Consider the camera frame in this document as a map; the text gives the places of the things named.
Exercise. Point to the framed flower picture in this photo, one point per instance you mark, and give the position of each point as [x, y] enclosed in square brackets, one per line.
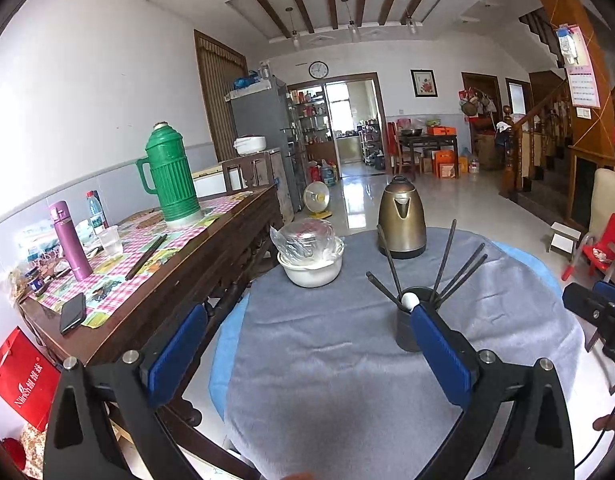
[424, 83]

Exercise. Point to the white plastic basin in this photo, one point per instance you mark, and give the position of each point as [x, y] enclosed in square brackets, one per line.
[316, 274]

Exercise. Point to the black smartphone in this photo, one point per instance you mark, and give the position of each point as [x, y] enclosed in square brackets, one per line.
[73, 313]

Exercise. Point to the plastic water bottle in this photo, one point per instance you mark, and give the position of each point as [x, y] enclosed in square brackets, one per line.
[97, 218]

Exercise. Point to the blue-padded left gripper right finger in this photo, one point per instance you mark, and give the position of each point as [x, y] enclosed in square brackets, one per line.
[536, 442]

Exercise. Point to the red paper bag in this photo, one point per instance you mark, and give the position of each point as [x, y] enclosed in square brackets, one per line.
[28, 380]

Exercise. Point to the grey refrigerator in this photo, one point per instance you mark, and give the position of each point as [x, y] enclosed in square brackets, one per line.
[266, 109]

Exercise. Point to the dark chopstick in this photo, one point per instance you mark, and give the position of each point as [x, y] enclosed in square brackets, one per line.
[440, 272]
[382, 288]
[462, 279]
[390, 262]
[474, 257]

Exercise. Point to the clear plastic cup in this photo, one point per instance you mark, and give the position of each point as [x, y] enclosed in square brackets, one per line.
[110, 240]

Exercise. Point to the gold electric kettle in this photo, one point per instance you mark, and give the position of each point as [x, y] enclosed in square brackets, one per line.
[402, 220]

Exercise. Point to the green thermos jug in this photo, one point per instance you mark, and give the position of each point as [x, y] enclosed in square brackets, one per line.
[165, 173]

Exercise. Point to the red plastic chair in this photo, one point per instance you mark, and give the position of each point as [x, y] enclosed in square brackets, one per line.
[600, 253]

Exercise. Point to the small electric fan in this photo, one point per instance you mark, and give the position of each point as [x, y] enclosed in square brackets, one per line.
[316, 199]

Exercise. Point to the dark carved wooden sideboard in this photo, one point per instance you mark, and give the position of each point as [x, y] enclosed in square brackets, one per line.
[211, 272]

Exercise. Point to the wall calendar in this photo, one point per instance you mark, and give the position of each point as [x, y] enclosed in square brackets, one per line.
[579, 67]

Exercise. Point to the clear plastic bag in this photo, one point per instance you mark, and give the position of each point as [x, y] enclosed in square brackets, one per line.
[306, 242]

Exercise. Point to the white plastic spoon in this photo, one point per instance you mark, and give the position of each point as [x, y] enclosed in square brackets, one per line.
[409, 301]

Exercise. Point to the wooden staircase railing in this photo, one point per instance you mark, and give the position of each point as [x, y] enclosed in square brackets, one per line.
[534, 141]

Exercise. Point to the dark wooden dining table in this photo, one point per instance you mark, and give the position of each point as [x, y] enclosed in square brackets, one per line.
[414, 146]

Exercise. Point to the grey fleece table cloth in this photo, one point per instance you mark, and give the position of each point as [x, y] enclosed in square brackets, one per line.
[312, 379]

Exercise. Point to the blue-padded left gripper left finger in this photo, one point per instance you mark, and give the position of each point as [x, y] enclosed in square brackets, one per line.
[80, 441]

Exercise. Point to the round wall clock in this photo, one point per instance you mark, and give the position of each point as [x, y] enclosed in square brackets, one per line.
[318, 70]

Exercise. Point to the purple thermos bottle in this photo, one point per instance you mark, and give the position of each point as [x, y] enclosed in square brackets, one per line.
[70, 243]

